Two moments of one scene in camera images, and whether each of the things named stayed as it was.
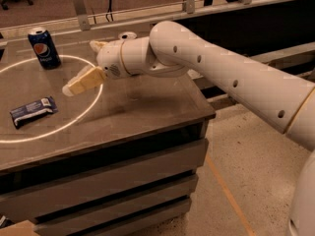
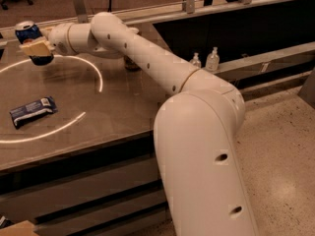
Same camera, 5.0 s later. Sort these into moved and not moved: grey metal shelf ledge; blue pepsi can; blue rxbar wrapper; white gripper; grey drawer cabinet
Moved: blue pepsi can; white gripper
Not moved: grey metal shelf ledge; blue rxbar wrapper; grey drawer cabinet
